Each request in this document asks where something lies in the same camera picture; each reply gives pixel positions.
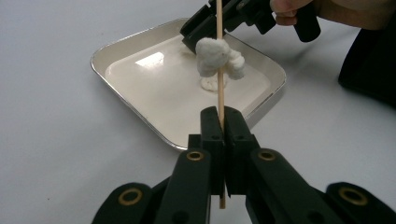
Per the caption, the wooden skewer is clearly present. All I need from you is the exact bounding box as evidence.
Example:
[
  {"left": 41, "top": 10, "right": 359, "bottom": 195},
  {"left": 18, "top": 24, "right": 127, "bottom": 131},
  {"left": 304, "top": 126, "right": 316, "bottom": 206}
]
[{"left": 215, "top": 0, "right": 227, "bottom": 210}]

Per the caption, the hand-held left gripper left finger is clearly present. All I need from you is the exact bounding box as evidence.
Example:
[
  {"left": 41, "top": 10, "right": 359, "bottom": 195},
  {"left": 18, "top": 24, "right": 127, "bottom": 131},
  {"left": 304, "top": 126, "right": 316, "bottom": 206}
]
[{"left": 153, "top": 105, "right": 225, "bottom": 224}]

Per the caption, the white marshmallow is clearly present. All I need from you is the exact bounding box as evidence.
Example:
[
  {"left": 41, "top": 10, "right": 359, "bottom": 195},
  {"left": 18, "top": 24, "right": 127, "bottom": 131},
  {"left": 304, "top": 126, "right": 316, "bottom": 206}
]
[
  {"left": 225, "top": 49, "right": 247, "bottom": 81},
  {"left": 200, "top": 76, "right": 228, "bottom": 92},
  {"left": 194, "top": 36, "right": 232, "bottom": 78}
]

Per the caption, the white enamel tray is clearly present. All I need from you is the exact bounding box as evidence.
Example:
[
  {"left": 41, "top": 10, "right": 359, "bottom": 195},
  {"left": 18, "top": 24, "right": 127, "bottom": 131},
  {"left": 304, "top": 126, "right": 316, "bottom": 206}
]
[{"left": 90, "top": 17, "right": 287, "bottom": 152}]

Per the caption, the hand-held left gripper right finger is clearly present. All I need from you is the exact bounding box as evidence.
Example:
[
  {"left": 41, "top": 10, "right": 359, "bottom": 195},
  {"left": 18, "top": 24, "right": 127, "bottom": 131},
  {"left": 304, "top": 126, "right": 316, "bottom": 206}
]
[{"left": 224, "top": 105, "right": 344, "bottom": 224}]

